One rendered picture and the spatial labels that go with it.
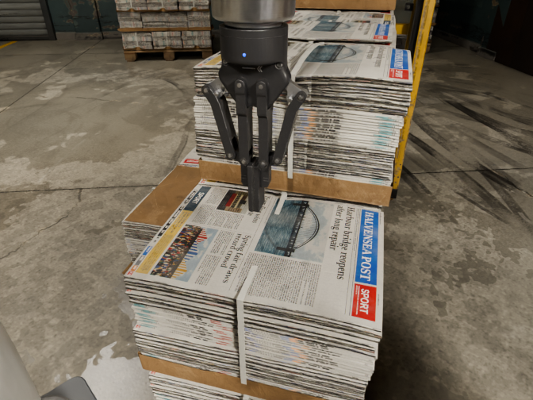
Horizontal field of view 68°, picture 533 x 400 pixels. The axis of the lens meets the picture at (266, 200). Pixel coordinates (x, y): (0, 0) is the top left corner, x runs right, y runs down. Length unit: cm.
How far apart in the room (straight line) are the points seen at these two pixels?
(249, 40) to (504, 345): 155
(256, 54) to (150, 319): 44
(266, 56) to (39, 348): 150
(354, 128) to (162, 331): 46
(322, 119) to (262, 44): 29
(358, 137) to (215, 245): 30
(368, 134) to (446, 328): 118
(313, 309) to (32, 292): 160
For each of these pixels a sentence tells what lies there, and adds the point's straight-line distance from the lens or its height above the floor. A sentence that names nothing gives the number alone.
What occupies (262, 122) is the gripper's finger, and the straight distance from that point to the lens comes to 48.
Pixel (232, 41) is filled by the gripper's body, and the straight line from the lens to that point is 44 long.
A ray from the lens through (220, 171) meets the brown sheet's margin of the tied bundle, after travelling 80.
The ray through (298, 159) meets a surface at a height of 91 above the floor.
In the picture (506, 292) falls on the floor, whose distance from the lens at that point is 202.
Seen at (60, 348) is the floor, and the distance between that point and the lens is 173.
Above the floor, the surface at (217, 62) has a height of 106.
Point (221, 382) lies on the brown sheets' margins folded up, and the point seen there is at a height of 62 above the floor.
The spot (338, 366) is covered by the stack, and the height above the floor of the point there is 73.
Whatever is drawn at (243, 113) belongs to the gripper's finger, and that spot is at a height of 107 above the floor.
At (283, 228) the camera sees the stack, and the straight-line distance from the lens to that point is 68.
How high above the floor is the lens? 123
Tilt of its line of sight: 32 degrees down
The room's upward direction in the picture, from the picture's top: straight up
